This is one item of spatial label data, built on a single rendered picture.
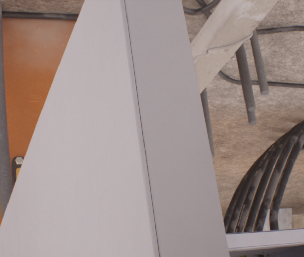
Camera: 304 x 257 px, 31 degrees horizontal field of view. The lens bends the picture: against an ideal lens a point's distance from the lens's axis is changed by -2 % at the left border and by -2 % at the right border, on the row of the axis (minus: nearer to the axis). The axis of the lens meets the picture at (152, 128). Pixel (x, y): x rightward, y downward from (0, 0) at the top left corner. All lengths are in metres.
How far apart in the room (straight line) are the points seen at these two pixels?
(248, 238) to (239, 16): 0.46
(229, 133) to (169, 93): 1.92
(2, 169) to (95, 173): 0.77
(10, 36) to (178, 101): 1.13
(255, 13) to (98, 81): 0.81
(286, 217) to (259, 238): 2.74
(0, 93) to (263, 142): 1.39
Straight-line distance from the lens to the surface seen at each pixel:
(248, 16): 0.98
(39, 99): 1.19
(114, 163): 0.16
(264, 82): 1.29
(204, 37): 1.05
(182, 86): 0.16
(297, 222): 3.61
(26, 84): 1.21
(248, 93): 1.34
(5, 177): 0.94
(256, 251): 0.76
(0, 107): 1.03
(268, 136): 2.19
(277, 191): 1.58
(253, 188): 1.86
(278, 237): 0.65
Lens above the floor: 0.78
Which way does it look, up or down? 24 degrees down
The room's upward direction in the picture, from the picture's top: 172 degrees clockwise
